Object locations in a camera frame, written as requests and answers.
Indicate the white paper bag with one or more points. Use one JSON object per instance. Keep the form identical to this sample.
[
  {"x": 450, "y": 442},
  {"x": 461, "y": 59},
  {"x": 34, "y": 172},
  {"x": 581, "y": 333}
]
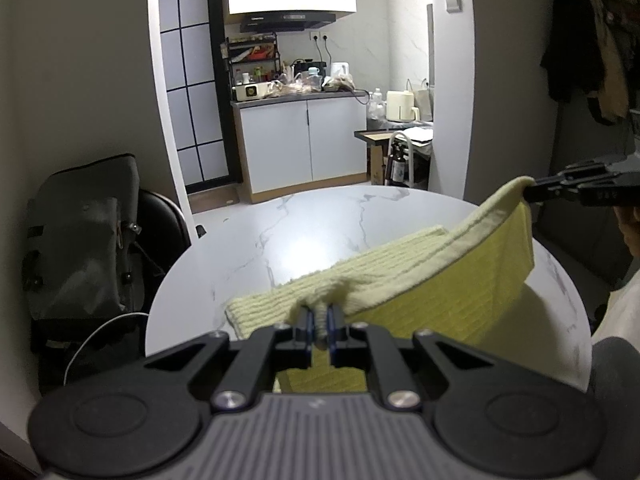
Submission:
[{"x": 422, "y": 102}]

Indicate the small white countertop appliance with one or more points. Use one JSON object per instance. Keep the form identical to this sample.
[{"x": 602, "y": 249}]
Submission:
[{"x": 250, "y": 91}]

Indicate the black chair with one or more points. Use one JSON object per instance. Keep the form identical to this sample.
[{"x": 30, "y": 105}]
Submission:
[{"x": 160, "y": 230}]

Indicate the beige hanging coat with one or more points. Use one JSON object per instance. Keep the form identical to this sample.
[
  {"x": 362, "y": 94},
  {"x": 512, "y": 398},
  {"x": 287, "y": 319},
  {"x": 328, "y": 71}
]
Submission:
[{"x": 612, "y": 75}]

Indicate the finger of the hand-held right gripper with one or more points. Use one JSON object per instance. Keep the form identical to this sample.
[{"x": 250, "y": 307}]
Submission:
[
  {"x": 555, "y": 194},
  {"x": 575, "y": 170}
]

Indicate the grey backpack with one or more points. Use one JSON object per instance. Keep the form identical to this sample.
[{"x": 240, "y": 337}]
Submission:
[{"x": 75, "y": 240}]

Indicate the black framed glass sliding door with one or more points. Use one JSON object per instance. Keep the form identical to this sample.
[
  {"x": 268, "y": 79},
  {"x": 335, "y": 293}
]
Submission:
[{"x": 195, "y": 60}]

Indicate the white electric kettle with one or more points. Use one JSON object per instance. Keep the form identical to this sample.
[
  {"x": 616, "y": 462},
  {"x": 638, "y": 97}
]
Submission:
[{"x": 340, "y": 71}]

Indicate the pale yellow waffle towel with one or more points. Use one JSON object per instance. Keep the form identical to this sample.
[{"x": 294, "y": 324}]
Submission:
[{"x": 400, "y": 270}]

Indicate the person's right hand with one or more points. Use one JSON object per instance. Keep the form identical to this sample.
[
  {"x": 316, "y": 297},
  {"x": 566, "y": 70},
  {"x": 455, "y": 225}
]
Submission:
[{"x": 631, "y": 232}]

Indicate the white base cabinet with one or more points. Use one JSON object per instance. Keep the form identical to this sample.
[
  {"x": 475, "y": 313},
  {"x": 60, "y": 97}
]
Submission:
[{"x": 300, "y": 145}]

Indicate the black coffee machine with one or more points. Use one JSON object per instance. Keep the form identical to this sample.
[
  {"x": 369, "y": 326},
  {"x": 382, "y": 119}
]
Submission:
[{"x": 306, "y": 67}]

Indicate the black kitchen rack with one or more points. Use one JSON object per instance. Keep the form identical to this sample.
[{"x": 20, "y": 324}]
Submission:
[{"x": 250, "y": 55}]

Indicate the dark bottle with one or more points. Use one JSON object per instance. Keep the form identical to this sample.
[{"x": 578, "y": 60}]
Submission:
[{"x": 398, "y": 167}]

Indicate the person's white top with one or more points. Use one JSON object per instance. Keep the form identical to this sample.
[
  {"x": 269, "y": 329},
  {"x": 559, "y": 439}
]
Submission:
[{"x": 622, "y": 310}]

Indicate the white wall socket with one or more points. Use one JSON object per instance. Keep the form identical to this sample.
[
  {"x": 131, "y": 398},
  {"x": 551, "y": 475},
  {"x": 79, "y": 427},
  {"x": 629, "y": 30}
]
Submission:
[{"x": 320, "y": 36}]

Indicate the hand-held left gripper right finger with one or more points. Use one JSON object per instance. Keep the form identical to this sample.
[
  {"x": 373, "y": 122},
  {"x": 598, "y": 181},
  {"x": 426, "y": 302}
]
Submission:
[{"x": 331, "y": 328}]

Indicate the plastic bag of food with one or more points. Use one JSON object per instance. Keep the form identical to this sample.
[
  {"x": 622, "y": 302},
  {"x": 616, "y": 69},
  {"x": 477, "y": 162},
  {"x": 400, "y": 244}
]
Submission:
[{"x": 340, "y": 82}]

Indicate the low black top side table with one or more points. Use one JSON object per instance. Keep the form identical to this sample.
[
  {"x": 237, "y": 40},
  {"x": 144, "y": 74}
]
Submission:
[{"x": 377, "y": 136}]

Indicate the black hanging coat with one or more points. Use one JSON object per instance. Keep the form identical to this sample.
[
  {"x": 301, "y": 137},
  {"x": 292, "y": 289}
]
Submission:
[{"x": 570, "y": 45}]

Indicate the person's grey trouser leg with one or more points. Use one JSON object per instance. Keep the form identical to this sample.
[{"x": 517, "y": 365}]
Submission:
[{"x": 617, "y": 365}]

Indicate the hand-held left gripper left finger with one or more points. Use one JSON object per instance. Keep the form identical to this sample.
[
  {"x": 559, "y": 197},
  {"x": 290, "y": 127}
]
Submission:
[{"x": 309, "y": 326}]

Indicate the white metal cart frame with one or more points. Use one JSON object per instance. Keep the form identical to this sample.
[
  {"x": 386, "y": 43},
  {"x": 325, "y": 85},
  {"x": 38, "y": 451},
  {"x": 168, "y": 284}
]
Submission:
[{"x": 411, "y": 155}]

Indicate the black range hood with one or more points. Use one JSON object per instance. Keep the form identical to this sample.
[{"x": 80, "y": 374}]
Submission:
[{"x": 285, "y": 21}]

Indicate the white light switch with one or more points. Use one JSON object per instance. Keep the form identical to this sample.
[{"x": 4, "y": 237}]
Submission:
[{"x": 453, "y": 2}]

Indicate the clear plastic bottle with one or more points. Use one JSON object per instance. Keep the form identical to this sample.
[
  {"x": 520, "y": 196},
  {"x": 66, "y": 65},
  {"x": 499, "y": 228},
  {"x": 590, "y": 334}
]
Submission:
[{"x": 377, "y": 107}]

